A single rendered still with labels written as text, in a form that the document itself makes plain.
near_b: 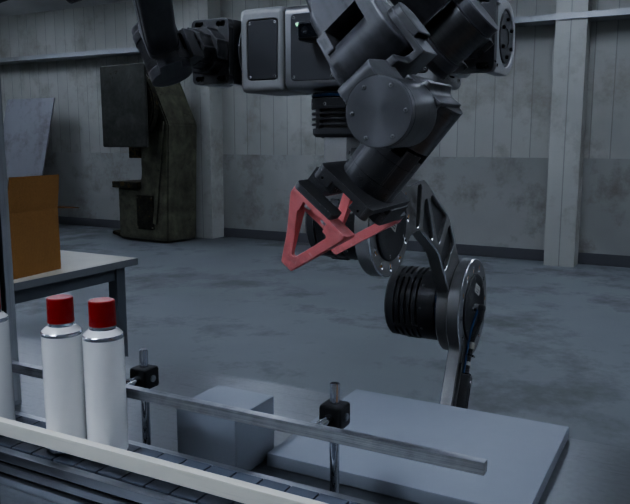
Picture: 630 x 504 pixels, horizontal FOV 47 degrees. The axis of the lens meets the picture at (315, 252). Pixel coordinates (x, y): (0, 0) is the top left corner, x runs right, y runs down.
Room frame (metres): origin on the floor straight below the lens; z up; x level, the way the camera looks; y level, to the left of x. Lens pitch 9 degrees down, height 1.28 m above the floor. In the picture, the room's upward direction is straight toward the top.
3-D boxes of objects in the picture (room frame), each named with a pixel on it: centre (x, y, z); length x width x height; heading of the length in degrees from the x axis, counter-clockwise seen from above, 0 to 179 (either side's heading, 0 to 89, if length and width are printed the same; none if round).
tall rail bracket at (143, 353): (0.96, 0.25, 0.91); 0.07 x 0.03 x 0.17; 152
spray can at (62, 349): (0.91, 0.33, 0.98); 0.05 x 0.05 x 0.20
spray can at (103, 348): (0.89, 0.27, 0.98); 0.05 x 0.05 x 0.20
